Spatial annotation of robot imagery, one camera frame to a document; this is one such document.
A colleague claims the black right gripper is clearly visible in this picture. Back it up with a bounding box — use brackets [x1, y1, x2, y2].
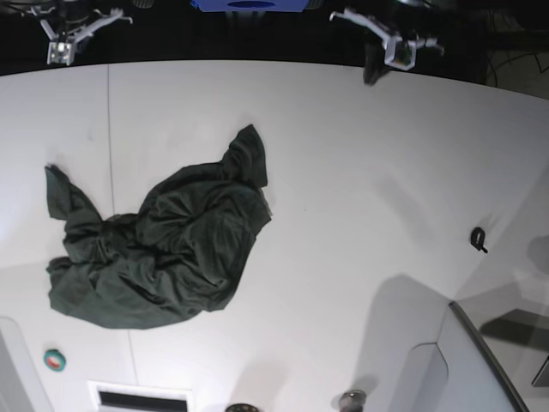
[38, 3, 133, 66]

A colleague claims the dark green t-shirt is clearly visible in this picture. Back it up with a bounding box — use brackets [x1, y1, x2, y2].
[45, 125, 271, 330]

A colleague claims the small black clip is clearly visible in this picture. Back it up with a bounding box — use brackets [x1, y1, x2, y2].
[469, 227, 488, 253]

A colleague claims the green red tape roll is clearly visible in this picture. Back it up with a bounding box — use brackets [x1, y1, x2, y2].
[43, 349, 66, 372]

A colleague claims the round metal knob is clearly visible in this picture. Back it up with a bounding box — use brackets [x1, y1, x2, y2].
[338, 390, 367, 412]

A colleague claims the white slotted vent plate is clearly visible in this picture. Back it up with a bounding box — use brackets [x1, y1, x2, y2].
[87, 381, 196, 412]

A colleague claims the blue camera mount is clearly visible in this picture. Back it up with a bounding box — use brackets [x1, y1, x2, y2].
[190, 0, 309, 13]

